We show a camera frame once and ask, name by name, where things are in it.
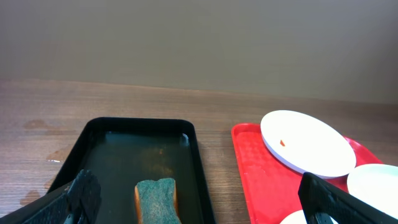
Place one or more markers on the black water tray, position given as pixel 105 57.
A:
pixel 121 152

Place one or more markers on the red plastic tray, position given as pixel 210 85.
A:
pixel 270 187

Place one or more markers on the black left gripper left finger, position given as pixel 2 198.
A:
pixel 77 202

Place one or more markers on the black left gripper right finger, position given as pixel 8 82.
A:
pixel 323 203

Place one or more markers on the green and orange sponge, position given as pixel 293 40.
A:
pixel 156 202

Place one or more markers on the white plate with red speck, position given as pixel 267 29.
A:
pixel 306 144

